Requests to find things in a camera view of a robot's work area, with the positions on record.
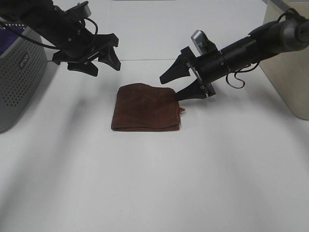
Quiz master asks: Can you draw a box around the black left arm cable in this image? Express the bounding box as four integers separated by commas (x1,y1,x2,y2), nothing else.
0,16,99,50

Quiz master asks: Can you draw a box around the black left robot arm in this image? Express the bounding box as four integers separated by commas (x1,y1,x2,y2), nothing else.
0,0,121,76

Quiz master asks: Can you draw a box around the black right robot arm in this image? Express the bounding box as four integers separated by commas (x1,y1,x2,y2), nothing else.
160,19,309,101

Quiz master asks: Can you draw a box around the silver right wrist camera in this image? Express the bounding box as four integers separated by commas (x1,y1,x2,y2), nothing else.
191,30,217,55

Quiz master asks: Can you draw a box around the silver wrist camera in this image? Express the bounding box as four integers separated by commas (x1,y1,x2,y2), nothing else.
191,30,217,55
65,1,91,19

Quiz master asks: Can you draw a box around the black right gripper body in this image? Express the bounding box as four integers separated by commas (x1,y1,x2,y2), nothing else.
181,47,231,97

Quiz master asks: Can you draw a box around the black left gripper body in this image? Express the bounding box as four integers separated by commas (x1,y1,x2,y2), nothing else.
52,14,119,65

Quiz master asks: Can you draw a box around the grey perforated laundry basket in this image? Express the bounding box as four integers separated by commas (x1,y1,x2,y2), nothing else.
0,22,47,132

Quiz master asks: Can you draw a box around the beige storage bin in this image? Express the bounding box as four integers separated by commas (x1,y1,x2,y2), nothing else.
260,0,309,120

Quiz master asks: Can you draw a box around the brown towel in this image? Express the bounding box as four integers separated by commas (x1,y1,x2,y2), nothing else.
111,83,185,132

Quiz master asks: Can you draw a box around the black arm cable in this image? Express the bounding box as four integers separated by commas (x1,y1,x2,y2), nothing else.
0,16,99,50
225,61,260,89

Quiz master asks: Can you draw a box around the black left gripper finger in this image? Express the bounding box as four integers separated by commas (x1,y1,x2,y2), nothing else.
98,47,121,71
68,62,98,77

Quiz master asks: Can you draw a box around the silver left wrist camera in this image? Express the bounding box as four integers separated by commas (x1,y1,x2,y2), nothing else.
65,1,91,19

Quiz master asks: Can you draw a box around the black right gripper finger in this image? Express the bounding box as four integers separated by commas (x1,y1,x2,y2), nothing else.
175,81,207,101
159,56,190,84

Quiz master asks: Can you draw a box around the purple cloth in basket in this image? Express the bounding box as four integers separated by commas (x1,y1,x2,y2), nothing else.
0,21,26,55

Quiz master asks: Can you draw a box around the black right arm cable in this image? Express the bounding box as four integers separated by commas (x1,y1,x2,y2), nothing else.
225,61,260,89

